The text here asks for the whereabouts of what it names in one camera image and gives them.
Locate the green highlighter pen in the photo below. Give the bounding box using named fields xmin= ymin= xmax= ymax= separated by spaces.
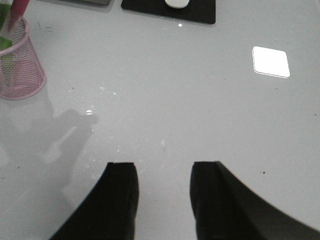
xmin=0 ymin=0 xmax=13 ymax=51

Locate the black mouse pad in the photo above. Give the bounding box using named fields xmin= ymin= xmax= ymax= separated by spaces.
xmin=121 ymin=0 xmax=216 ymax=25

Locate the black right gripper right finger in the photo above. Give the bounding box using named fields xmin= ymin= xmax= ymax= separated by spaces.
xmin=189 ymin=161 xmax=320 ymax=240

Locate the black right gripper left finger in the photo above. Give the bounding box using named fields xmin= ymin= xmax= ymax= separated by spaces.
xmin=51 ymin=162 xmax=139 ymax=240

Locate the grey laptop computer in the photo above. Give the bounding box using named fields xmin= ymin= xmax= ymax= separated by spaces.
xmin=42 ymin=0 xmax=112 ymax=7

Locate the white computer mouse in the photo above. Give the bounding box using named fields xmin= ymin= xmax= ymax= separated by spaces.
xmin=164 ymin=0 xmax=190 ymax=9

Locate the pink highlighter pen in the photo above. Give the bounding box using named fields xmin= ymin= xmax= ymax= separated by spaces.
xmin=7 ymin=0 xmax=30 ymax=32

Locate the pink mesh pen holder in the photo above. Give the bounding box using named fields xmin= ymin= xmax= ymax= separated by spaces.
xmin=0 ymin=18 xmax=47 ymax=100

